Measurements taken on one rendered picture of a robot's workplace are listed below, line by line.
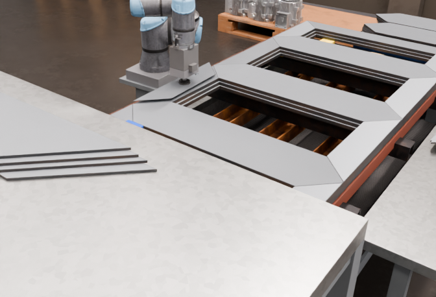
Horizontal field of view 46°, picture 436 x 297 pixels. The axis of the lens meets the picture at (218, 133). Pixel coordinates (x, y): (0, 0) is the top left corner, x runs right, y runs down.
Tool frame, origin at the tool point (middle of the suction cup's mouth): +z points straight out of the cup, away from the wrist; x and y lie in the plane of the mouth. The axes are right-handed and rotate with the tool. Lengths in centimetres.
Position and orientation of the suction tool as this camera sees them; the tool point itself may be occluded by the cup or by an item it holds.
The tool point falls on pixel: (184, 85)
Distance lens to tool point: 183.5
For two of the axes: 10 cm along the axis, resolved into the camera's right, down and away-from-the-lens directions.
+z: -0.2, 8.7, 4.8
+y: 5.7, -3.9, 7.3
